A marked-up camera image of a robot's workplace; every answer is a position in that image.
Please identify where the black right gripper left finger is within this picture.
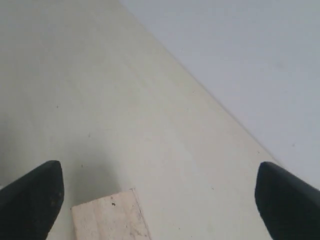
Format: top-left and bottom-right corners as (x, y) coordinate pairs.
(0, 160), (65, 240)

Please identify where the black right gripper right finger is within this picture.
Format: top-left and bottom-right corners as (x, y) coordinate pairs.
(254, 161), (320, 240)

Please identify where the second largest wooden cube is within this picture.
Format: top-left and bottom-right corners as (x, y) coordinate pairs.
(71, 188), (151, 240)

